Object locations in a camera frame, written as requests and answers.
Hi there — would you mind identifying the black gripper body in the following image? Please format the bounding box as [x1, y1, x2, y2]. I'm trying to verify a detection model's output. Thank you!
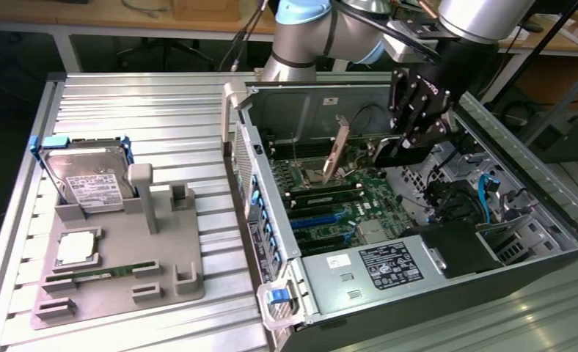
[392, 34, 499, 119]

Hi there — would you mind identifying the graphics card with metal bracket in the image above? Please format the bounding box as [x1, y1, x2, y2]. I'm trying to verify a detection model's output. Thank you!
[320, 114, 431, 186]

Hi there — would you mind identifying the perforated metal drive cage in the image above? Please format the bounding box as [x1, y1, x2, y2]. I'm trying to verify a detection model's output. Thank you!
[384, 141, 472, 185]

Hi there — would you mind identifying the green motherboard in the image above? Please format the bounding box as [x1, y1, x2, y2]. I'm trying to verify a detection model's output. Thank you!
[267, 137, 420, 257]

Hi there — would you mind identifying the black RAM slot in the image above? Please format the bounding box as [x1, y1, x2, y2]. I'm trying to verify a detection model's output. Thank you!
[268, 146, 342, 160]
[267, 137, 340, 150]

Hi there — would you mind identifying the black slanted pole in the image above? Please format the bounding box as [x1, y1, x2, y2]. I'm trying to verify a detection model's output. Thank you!
[531, 0, 578, 59]

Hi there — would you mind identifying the thin metal locking lever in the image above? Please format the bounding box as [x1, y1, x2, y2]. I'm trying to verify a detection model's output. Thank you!
[291, 131, 303, 168]

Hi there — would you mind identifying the black cabinet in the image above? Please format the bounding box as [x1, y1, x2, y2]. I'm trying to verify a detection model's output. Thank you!
[532, 114, 578, 164]

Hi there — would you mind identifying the CPU socket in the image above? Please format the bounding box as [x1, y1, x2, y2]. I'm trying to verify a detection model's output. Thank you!
[296, 157, 342, 190]

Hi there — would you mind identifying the black monitor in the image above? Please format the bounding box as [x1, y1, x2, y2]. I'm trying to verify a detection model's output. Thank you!
[532, 0, 578, 32]

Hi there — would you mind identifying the black RAM stick with label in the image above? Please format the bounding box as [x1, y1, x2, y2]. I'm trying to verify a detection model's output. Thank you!
[288, 184, 366, 210]

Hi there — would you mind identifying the silver chipset heatsink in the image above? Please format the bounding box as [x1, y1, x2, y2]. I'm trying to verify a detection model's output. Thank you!
[355, 221, 387, 243]

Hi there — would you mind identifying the black plastic air shroud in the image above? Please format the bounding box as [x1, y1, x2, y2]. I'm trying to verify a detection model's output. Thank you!
[399, 222, 506, 280]

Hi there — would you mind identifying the blue expansion slot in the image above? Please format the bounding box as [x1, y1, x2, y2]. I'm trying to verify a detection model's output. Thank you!
[290, 214, 350, 230]

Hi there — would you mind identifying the metal disk bay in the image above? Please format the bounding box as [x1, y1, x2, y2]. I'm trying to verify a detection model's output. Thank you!
[474, 216, 572, 267]

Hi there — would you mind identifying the black expansion slot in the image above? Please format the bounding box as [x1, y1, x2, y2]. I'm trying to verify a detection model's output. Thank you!
[296, 234, 351, 256]

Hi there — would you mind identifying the black open PC case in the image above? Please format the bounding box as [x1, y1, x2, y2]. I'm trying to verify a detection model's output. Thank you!
[219, 80, 578, 352]

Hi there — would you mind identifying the grey power supply unit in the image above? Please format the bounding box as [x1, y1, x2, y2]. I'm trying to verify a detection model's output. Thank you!
[300, 234, 451, 317]

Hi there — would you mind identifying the black chair base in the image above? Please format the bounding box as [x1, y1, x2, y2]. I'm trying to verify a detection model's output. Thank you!
[116, 36, 212, 73]

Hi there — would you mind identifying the hard disk with blue caddy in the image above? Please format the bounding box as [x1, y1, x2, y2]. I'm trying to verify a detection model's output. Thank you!
[28, 134, 135, 216]

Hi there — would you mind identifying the grey plastic parts rack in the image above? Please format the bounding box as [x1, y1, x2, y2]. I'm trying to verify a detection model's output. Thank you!
[30, 163, 208, 331]

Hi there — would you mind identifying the green RAM stick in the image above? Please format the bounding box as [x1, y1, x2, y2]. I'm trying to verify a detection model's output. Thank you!
[72, 265, 139, 284]

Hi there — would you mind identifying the silver CPU chip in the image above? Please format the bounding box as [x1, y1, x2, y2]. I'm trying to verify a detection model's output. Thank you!
[56, 233, 98, 265]

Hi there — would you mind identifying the thin black cable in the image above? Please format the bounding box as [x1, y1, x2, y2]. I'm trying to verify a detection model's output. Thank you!
[350, 104, 392, 139]

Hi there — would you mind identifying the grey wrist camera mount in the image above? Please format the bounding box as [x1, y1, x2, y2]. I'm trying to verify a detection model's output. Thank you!
[380, 20, 440, 64]

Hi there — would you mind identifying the blue wire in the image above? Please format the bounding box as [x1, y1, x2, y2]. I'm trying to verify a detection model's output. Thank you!
[474, 171, 504, 224]

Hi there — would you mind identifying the black wire bundle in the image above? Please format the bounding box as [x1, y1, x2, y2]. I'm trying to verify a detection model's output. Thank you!
[426, 179, 486, 224]

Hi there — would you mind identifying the grey case handle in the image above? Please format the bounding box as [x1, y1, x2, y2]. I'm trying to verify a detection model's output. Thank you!
[255, 278, 306, 331]
[222, 82, 252, 111]

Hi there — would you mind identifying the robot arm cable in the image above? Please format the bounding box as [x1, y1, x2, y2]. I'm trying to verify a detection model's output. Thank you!
[219, 0, 271, 73]

